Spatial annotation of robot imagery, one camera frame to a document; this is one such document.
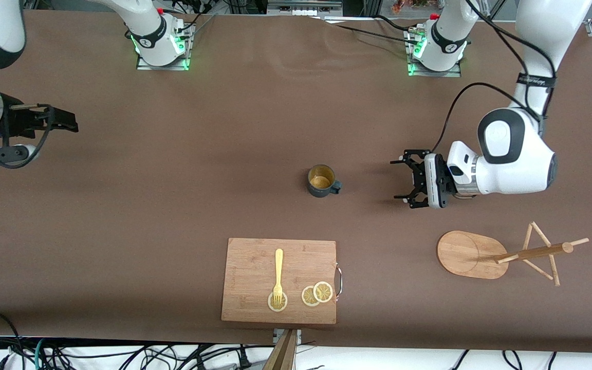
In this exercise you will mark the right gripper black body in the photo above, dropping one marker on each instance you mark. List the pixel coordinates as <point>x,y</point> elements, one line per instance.
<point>18,123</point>

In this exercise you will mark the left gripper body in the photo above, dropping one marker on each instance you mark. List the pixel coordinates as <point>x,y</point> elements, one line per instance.
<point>420,179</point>

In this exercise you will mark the teal cup with yellow inside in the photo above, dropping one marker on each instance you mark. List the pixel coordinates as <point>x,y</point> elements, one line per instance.
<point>321,182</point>

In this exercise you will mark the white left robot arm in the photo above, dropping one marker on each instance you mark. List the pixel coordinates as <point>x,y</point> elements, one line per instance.
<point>512,164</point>

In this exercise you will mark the wooden mug rack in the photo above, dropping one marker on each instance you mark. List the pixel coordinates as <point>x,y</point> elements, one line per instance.
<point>465,254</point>

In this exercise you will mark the lemon slice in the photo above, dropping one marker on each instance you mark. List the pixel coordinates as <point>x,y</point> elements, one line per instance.
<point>323,292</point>
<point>307,298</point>
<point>271,306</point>

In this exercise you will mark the yellow plastic fork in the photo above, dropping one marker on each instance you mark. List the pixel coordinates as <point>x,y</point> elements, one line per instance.
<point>278,267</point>

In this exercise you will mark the brown table cover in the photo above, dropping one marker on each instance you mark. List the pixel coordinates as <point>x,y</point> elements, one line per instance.
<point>255,154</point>

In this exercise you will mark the bamboo cutting board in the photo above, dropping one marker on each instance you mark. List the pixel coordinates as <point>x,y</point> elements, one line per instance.
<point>255,272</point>

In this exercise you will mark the grey power strip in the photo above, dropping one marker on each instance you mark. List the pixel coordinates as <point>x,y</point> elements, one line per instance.
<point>303,7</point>

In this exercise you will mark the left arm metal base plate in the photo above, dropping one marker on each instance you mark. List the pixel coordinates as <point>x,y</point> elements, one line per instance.
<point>435,74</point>

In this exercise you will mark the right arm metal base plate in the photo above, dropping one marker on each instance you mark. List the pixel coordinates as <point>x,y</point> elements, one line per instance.
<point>162,67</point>

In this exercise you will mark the metal bracket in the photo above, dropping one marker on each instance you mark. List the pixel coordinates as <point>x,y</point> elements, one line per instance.
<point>276,335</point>

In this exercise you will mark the wooden post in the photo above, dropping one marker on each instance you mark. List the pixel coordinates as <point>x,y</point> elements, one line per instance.
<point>281,357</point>

